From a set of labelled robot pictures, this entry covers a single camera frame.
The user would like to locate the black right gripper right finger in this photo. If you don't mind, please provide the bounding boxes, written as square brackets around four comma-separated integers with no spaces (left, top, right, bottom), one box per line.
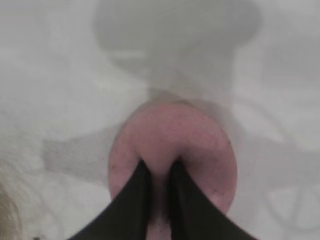
[170,159,259,240]

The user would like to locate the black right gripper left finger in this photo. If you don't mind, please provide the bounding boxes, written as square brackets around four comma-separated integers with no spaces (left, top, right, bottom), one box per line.
[66,159,154,240]

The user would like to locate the pink peach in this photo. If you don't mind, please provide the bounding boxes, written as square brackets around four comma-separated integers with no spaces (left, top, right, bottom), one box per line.
[108,102,239,240]

